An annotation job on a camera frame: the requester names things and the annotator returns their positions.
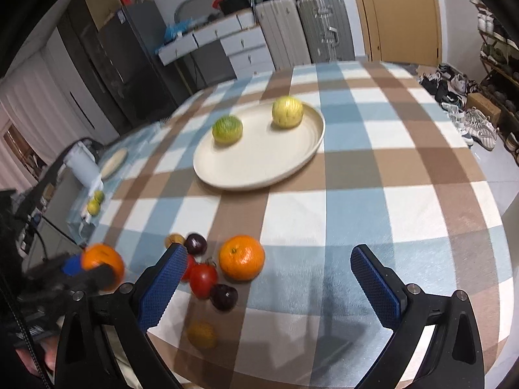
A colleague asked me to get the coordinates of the small cream plate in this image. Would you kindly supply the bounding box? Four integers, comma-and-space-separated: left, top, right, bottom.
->
99, 149, 128, 180

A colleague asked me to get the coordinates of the beige suitcase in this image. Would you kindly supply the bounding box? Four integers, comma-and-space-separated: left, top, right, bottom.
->
255, 0, 311, 71

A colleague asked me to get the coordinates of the dark glossy wardrobe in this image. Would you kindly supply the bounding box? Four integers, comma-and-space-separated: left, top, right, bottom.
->
57, 0, 122, 135

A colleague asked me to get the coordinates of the green striped melon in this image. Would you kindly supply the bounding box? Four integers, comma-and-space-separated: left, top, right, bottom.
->
212, 115, 244, 144

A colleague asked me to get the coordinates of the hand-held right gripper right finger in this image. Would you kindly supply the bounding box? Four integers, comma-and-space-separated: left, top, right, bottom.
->
351, 244, 485, 389

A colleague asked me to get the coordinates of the wooden door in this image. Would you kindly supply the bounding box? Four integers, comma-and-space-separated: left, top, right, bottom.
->
346, 0, 442, 65

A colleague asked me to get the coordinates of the white container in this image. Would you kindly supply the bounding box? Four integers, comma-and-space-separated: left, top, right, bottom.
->
65, 142, 103, 188

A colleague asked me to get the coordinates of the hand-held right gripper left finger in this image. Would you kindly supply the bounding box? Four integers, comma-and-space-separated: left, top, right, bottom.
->
54, 243, 189, 389

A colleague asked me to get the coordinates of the blue plastic bag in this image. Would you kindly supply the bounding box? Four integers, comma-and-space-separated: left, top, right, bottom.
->
164, 18, 196, 44

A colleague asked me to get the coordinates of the large cream plate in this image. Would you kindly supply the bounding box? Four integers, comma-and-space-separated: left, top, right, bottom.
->
193, 101, 326, 190

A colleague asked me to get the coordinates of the pile of sneakers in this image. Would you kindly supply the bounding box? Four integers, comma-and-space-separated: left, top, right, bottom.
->
417, 63, 500, 151

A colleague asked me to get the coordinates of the person's left hand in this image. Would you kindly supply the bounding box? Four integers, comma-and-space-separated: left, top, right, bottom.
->
14, 332, 59, 379

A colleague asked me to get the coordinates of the tall cardboard box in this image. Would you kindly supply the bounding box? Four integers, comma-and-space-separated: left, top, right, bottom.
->
81, 0, 117, 30

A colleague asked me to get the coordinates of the row of assorted shoes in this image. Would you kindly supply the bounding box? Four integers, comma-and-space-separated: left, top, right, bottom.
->
472, 0, 519, 150

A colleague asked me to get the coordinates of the white desk with drawers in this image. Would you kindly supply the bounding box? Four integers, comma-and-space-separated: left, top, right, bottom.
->
158, 10, 276, 81

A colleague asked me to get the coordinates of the teal checked side cloth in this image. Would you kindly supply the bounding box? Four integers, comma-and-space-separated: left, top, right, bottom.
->
67, 124, 175, 248

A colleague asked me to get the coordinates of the red tomato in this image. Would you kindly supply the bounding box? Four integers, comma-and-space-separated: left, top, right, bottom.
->
190, 263, 220, 297
180, 253, 198, 282

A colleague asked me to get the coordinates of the dark purple plum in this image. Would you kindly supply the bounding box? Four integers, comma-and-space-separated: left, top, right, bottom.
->
210, 284, 239, 312
184, 233, 208, 257

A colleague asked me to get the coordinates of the wooden shoe rack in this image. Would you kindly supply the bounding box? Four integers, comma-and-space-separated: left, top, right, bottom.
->
470, 0, 519, 157

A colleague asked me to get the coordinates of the orange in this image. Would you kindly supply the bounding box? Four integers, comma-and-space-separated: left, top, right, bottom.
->
81, 244, 126, 291
219, 235, 266, 282

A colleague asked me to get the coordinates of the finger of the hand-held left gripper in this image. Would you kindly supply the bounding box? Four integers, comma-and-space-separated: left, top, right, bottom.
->
24, 253, 86, 288
49, 265, 115, 304

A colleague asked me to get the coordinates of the black refrigerator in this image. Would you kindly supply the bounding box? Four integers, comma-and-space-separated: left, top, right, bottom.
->
97, 0, 191, 124

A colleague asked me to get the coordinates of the white pleated curtain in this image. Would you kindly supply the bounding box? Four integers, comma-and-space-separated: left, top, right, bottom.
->
0, 28, 118, 183

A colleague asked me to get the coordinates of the silver suitcase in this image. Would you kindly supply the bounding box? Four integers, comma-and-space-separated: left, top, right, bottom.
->
297, 0, 355, 65

